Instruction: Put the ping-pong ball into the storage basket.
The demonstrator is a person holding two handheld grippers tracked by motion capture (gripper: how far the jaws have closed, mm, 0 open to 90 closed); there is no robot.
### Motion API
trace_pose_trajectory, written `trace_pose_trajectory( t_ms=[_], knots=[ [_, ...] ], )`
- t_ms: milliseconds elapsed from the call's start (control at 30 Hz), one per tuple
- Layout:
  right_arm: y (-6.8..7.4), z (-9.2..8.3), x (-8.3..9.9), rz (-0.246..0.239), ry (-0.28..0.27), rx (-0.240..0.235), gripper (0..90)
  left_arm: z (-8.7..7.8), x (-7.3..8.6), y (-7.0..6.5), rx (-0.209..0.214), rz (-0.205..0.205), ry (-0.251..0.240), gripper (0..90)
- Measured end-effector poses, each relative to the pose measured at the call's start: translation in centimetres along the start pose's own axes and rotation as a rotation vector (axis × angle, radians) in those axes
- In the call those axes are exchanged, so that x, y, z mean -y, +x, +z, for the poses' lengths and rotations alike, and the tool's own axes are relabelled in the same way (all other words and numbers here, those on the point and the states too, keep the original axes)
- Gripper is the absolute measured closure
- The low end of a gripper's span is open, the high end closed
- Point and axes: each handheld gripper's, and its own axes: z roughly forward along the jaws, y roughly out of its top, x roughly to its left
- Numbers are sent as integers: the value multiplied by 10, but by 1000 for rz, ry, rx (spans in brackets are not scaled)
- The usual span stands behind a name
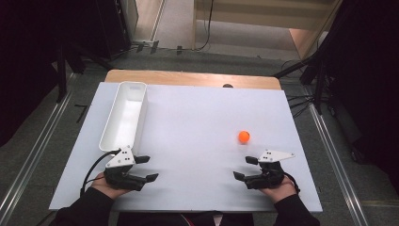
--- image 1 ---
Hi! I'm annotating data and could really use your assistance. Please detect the wooden table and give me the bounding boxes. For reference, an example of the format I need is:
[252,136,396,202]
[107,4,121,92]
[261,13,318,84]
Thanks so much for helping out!
[104,69,282,91]

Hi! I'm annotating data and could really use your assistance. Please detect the thin black hanging cable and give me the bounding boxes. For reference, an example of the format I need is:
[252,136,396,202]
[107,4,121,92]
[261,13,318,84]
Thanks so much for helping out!
[193,0,216,52]

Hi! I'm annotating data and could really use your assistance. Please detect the person's right hand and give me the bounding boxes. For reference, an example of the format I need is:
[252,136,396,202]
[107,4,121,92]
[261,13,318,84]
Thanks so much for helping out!
[259,174,297,204]

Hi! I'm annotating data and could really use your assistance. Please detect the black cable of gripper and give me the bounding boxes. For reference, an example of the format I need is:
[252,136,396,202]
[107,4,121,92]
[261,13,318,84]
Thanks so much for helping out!
[283,171,301,194]
[79,149,122,198]

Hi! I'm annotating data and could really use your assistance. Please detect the black metal stand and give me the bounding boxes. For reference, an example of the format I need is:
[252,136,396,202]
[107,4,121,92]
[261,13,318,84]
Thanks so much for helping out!
[54,39,115,105]
[272,46,334,117]

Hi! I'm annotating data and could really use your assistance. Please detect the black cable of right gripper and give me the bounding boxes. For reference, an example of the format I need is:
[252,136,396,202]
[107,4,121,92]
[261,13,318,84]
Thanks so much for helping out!
[283,171,301,194]

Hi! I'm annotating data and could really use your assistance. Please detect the white plastic bin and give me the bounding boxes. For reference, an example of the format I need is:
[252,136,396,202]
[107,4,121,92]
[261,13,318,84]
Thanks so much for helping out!
[98,80,149,155]

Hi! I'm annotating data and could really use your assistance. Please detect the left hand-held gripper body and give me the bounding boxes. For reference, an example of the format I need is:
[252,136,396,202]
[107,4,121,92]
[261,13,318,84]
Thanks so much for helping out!
[103,145,149,192]

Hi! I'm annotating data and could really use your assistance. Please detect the black floor cables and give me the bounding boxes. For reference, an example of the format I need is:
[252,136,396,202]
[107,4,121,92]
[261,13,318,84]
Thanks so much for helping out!
[285,93,316,120]

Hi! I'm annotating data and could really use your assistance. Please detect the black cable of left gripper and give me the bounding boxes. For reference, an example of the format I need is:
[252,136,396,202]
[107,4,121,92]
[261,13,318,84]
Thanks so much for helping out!
[79,149,122,198]

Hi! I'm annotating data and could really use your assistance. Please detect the person's left hand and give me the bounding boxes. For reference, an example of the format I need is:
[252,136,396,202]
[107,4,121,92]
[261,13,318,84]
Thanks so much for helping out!
[90,170,133,201]

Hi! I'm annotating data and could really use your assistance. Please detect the orange ball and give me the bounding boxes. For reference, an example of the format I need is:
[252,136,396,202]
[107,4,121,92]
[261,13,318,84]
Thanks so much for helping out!
[237,130,251,145]

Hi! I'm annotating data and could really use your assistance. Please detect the white board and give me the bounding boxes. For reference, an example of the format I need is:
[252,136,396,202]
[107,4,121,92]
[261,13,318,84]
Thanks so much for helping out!
[48,81,324,214]

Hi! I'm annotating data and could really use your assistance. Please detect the metal floor rail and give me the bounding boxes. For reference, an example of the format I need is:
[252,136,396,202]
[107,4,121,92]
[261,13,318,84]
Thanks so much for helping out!
[308,103,371,226]
[0,73,78,226]

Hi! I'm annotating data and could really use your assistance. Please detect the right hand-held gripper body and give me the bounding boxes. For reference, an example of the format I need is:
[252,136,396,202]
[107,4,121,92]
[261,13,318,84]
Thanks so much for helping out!
[244,149,296,190]

